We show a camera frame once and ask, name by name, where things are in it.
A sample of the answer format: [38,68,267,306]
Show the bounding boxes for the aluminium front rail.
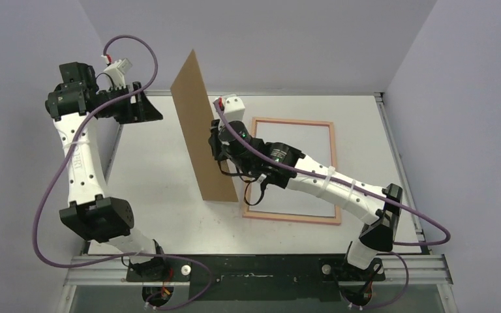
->
[65,254,453,286]

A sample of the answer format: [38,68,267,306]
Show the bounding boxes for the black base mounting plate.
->
[125,254,386,303]

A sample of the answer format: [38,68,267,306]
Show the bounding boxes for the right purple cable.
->
[213,100,451,312]

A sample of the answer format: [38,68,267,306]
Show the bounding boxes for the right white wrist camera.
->
[213,94,245,122]

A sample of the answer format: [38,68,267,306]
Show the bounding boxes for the purple cable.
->
[32,35,213,312]
[213,100,451,312]

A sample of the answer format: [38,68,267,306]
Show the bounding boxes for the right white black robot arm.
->
[208,119,402,280]

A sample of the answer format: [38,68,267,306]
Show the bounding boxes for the pink wooden picture frame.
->
[241,117,342,225]

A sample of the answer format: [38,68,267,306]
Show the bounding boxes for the brown cardboard backing board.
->
[170,50,239,203]

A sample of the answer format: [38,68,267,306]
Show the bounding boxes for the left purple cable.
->
[32,35,213,312]

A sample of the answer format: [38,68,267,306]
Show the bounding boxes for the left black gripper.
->
[98,82,162,125]

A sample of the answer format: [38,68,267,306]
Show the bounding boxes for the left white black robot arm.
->
[45,58,169,281]

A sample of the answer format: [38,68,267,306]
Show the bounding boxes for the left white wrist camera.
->
[103,58,132,89]

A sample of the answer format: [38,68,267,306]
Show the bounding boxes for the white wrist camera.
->
[213,94,245,122]
[103,58,132,89]

